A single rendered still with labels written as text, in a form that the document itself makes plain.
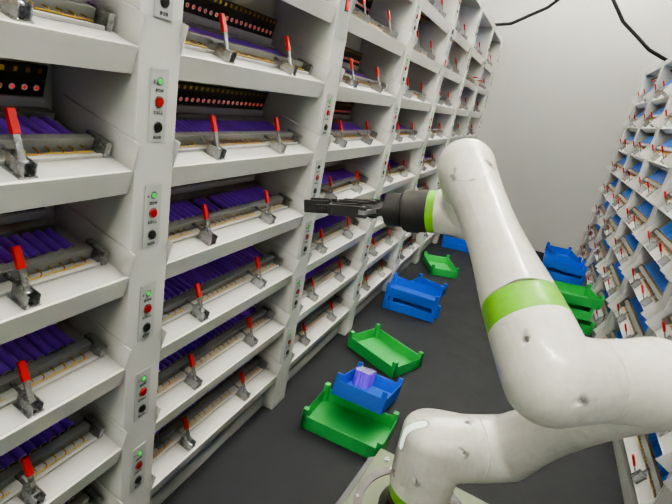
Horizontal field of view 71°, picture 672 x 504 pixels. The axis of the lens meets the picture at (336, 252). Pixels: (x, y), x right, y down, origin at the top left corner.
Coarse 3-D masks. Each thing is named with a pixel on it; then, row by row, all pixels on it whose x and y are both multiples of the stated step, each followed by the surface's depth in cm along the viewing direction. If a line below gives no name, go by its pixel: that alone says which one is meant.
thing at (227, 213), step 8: (264, 200) 140; (272, 200) 143; (280, 200) 148; (232, 208) 126; (240, 208) 128; (248, 208) 132; (272, 208) 142; (200, 216) 115; (216, 216) 119; (224, 216) 123; (232, 216) 125; (176, 224) 107; (184, 224) 109; (200, 224) 115; (168, 232) 105; (176, 232) 108
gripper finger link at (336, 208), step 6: (330, 204) 106; (336, 204) 106; (336, 210) 106; (342, 210) 105; (348, 210) 104; (354, 210) 104; (348, 216) 105; (354, 216) 104; (360, 216) 103; (366, 216) 103
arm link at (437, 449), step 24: (408, 432) 91; (432, 432) 90; (456, 432) 91; (480, 432) 92; (408, 456) 91; (432, 456) 88; (456, 456) 88; (480, 456) 90; (408, 480) 92; (432, 480) 89; (456, 480) 91; (480, 480) 92
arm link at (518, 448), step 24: (624, 360) 59; (648, 360) 60; (648, 384) 59; (624, 408) 58; (648, 408) 59; (504, 432) 90; (528, 432) 84; (552, 432) 78; (576, 432) 74; (600, 432) 70; (624, 432) 67; (648, 432) 65; (504, 456) 90; (528, 456) 86; (552, 456) 82; (504, 480) 93
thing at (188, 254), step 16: (176, 192) 119; (272, 192) 152; (288, 192) 150; (288, 208) 149; (240, 224) 126; (256, 224) 130; (272, 224) 134; (288, 224) 143; (192, 240) 109; (224, 240) 115; (240, 240) 120; (256, 240) 129; (176, 256) 100; (192, 256) 104; (208, 256) 110; (176, 272) 102
